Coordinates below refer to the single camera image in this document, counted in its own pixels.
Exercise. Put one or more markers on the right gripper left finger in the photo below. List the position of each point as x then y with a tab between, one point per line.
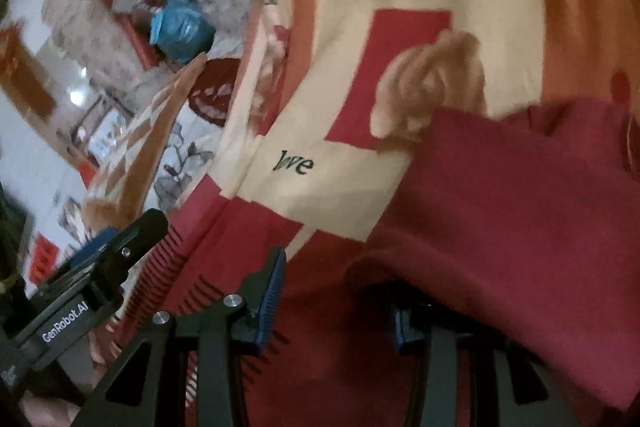
146	385

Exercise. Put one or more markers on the person's left hand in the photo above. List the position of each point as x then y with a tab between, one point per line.
85	363

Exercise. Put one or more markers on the orange brown patterned quilt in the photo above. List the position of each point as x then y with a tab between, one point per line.
117	192

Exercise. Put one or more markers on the red cream patchwork blanket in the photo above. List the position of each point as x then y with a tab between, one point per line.
332	99

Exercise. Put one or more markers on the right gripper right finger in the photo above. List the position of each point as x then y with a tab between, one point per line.
467	375

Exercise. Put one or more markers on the maroon red sweater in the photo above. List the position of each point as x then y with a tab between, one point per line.
530	225

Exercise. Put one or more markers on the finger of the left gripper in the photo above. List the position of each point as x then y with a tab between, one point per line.
130	245
94	246

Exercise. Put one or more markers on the blue plastic bag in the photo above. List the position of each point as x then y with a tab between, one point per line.
181	30

